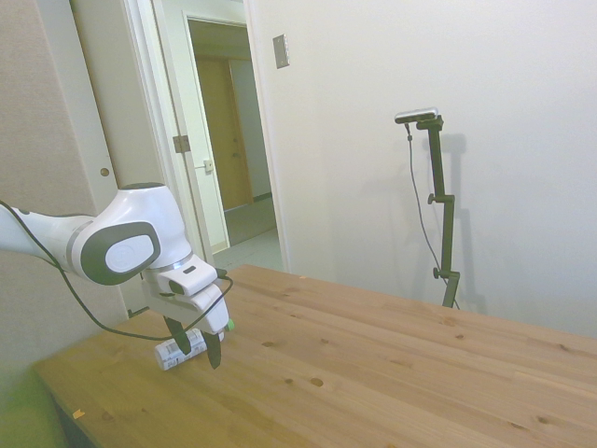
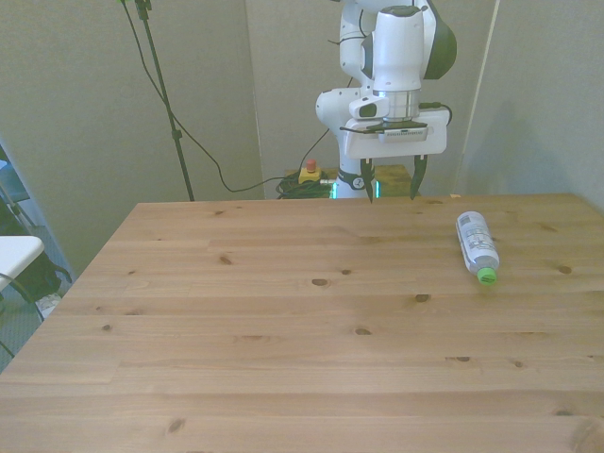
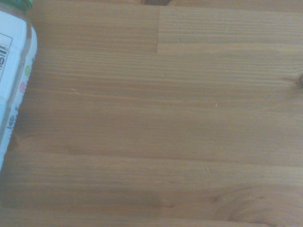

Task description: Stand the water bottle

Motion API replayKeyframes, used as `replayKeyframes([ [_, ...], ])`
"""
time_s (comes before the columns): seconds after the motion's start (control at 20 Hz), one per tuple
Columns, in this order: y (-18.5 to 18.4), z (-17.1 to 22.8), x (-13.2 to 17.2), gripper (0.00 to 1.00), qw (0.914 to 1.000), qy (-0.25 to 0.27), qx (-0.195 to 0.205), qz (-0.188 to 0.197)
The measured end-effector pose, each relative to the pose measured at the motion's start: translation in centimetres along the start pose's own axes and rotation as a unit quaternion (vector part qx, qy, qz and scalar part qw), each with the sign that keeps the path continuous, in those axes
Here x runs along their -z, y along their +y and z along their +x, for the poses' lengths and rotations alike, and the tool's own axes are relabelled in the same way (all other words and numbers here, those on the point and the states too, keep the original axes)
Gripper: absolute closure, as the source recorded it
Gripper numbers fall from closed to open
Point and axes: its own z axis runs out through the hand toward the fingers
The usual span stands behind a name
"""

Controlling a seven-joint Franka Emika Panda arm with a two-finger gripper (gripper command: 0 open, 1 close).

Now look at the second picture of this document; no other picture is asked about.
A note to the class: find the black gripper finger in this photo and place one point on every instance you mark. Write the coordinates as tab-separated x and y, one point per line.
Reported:
418	177
367	181

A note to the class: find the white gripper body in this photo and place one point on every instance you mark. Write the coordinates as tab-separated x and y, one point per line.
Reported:
396	148

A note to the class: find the clear water bottle green cap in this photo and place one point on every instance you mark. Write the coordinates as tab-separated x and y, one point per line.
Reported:
476	240

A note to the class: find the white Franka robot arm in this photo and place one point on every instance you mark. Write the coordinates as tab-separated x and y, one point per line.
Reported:
396	47

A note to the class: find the black tripod stand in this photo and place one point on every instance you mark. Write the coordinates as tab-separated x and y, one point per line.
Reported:
162	94

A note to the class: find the yellow emergency stop button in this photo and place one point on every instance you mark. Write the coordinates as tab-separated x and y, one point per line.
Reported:
310	173

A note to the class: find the black bag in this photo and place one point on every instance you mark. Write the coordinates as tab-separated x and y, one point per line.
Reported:
40	278

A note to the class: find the white folding table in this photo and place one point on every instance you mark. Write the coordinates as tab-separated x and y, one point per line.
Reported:
19	257

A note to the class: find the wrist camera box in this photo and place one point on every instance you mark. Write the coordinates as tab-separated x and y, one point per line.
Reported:
404	134

